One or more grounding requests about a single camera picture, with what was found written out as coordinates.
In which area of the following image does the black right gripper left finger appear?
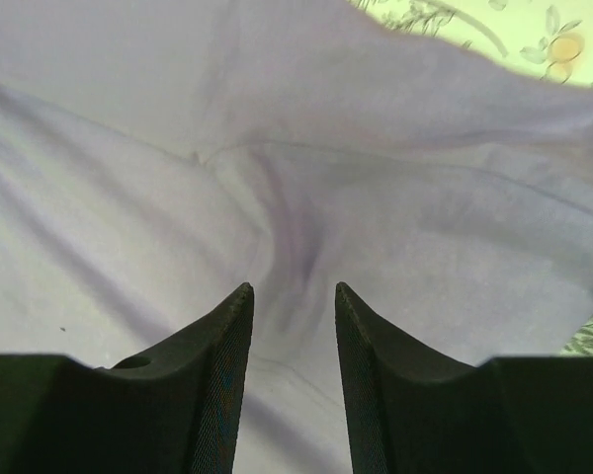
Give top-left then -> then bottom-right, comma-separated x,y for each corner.
0,283 -> 254,473

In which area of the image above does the lilac purple t shirt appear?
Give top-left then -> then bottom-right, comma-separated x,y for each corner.
0,1 -> 565,473

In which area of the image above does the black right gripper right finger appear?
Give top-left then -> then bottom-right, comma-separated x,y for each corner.
335,283 -> 593,474

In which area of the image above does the floral patterned table cloth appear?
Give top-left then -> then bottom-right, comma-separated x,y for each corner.
341,1 -> 593,362

